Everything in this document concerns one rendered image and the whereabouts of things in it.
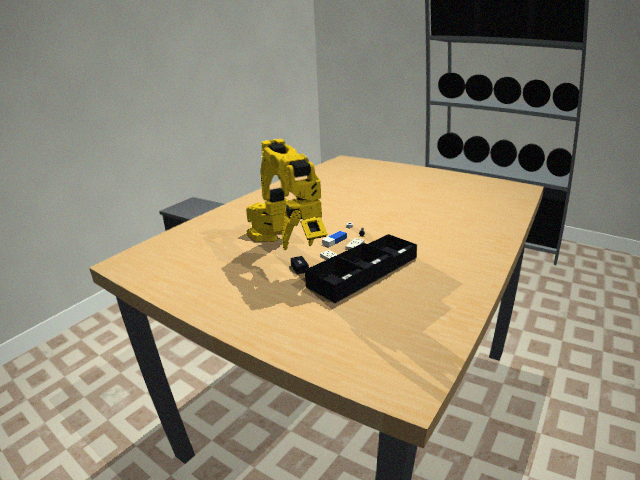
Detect black 9v battery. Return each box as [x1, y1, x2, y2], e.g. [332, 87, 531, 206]
[290, 256, 309, 274]

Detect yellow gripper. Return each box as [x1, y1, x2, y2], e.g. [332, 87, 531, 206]
[282, 198, 328, 250]

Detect white domino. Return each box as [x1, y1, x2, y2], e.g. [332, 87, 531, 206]
[346, 238, 365, 249]
[320, 250, 338, 259]

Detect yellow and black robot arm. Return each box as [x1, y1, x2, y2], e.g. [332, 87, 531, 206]
[247, 139, 321, 242]

